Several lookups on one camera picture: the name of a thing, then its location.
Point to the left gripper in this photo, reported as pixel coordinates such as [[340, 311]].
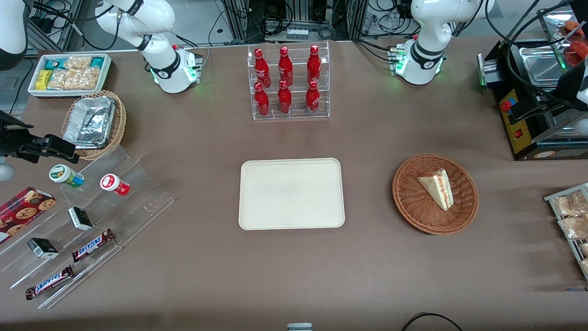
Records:
[[563, 94]]

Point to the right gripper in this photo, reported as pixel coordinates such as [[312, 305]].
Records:
[[10, 140]]

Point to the triangle sandwich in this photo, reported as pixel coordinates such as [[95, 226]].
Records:
[[438, 188]]

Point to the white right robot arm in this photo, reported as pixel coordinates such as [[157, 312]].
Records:
[[158, 20]]

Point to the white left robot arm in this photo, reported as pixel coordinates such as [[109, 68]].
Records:
[[425, 27]]

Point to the oval wicker basket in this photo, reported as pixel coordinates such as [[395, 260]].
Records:
[[119, 124]]

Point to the round brown wicker basket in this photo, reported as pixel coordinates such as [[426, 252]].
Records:
[[413, 202]]

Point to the cream rectangular tray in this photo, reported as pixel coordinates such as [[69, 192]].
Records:
[[285, 195]]

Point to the black machine with yellow panel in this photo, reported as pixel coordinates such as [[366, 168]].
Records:
[[519, 133]]

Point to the green lid cup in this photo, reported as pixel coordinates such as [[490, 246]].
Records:
[[64, 174]]

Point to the steel pan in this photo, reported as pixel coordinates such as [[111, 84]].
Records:
[[539, 66]]

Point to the aluminium foil container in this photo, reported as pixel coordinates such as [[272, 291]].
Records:
[[89, 122]]

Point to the red cookie box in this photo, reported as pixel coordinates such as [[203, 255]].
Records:
[[23, 211]]

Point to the yellow snack packet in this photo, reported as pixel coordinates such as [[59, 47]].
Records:
[[43, 79]]

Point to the red lid cup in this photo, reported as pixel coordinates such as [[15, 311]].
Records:
[[114, 184]]

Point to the small black box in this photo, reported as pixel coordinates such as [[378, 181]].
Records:
[[80, 219], [42, 248]]

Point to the clear bag of crackers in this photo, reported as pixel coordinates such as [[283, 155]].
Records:
[[76, 78]]

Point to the red food piece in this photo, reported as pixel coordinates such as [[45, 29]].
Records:
[[578, 53]]

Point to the teal snack packet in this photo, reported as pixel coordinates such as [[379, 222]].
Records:
[[54, 63]]

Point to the grey rack with snack bags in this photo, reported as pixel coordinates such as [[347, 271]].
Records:
[[551, 198]]

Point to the clear acrylic stepped shelf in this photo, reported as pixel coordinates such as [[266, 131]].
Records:
[[138, 184]]

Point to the white snack bin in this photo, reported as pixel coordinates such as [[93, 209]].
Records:
[[106, 73]]

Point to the clear snack bag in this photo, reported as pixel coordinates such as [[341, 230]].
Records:
[[574, 227], [569, 204]]

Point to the Snickers bar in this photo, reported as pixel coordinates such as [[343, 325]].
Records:
[[92, 245], [48, 282]]

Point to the red cola bottle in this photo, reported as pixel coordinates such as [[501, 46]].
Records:
[[313, 64], [313, 97], [262, 101], [285, 66], [262, 69], [285, 99]]

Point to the clear acrylic bottle rack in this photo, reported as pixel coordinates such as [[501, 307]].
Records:
[[298, 99]]

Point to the grey white power strip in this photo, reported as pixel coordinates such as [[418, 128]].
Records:
[[297, 33]]

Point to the grey device edge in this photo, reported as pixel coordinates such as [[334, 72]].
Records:
[[299, 327]]

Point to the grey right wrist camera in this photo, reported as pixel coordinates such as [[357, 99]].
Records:
[[5, 171]]

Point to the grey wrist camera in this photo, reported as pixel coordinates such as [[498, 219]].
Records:
[[581, 125], [5, 171]]

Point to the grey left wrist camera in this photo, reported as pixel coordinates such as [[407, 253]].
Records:
[[581, 125]]

